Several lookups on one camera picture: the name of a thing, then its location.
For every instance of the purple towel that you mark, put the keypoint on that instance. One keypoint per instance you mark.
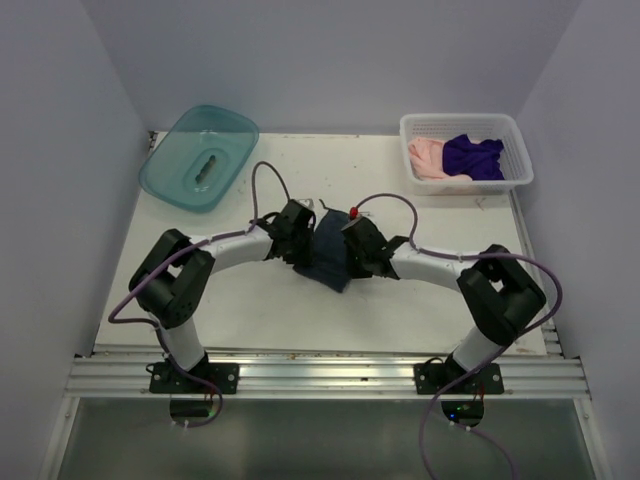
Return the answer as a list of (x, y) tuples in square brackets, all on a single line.
[(479, 161)]

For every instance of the aluminium mounting rail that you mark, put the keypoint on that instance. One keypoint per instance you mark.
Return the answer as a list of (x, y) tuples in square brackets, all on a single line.
[(121, 372)]

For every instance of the teal plastic tub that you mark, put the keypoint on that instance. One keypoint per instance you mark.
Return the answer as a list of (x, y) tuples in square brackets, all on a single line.
[(197, 161)]

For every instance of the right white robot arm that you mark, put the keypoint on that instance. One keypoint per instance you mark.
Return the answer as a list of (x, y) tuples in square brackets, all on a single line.
[(500, 295)]

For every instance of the white plastic basket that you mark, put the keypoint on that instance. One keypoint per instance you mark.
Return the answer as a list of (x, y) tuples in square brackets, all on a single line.
[(514, 161)]

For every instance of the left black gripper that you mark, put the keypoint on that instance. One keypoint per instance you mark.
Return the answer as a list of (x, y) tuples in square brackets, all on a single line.
[(305, 256)]

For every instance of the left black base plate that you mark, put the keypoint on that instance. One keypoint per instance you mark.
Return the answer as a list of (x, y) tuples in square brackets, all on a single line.
[(166, 380)]

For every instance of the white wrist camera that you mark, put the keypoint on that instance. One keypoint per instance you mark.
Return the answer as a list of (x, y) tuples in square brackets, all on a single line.
[(307, 202), (356, 212)]

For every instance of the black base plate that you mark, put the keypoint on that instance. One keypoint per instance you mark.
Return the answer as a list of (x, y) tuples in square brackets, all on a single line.
[(166, 380), (434, 374)]

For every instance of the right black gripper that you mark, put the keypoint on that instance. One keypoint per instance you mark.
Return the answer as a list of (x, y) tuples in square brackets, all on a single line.
[(354, 272)]

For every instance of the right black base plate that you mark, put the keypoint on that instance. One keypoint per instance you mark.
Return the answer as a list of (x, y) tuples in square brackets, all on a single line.
[(434, 374)]

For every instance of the dark navy blue towel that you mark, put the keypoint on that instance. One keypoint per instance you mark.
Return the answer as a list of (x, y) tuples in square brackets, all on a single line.
[(328, 265)]

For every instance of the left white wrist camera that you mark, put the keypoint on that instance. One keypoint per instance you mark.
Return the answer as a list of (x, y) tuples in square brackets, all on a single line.
[(307, 202)]

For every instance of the pink towel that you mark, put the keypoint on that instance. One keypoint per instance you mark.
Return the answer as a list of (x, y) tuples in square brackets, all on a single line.
[(426, 158)]

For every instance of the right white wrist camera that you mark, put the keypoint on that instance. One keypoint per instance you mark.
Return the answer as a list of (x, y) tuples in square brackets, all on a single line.
[(356, 212)]

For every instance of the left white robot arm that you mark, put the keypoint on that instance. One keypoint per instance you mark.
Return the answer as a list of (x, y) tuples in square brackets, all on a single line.
[(171, 280)]

